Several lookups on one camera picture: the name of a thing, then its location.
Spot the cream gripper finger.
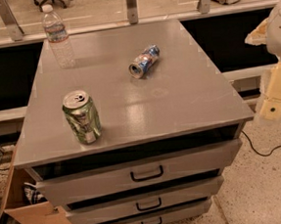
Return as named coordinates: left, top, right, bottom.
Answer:
left=258, top=60, right=281, bottom=121
left=245, top=20, right=267, bottom=46

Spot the green soda can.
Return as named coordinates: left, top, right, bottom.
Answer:
left=63, top=90, right=102, bottom=145

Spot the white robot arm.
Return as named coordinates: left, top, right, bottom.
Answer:
left=245, top=0, right=281, bottom=121

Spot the blue redbull can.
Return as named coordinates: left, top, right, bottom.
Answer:
left=129, top=44, right=160, bottom=79

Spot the grey drawer cabinet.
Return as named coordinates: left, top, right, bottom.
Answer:
left=14, top=21, right=253, bottom=212

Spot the middle grey drawer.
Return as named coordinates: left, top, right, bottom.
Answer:
left=66, top=176, right=224, bottom=224

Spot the grey drawer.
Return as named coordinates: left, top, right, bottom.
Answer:
left=66, top=176, right=224, bottom=224
left=36, top=139, right=242, bottom=205
left=112, top=199, right=211, bottom=224

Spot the bottom grey drawer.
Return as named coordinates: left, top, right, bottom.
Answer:
left=112, top=199, right=211, bottom=224

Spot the clear plastic water bottle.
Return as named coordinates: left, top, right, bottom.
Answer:
left=42, top=4, right=75, bottom=68

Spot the top grey drawer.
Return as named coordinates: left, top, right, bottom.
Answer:
left=36, top=139, right=242, bottom=205

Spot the checkered cloth in box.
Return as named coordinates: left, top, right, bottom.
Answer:
left=23, top=182, right=46, bottom=204

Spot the brown cardboard box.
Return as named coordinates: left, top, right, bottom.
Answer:
left=0, top=157, right=71, bottom=224

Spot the black floor cable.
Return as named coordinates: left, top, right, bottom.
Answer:
left=241, top=126, right=281, bottom=158

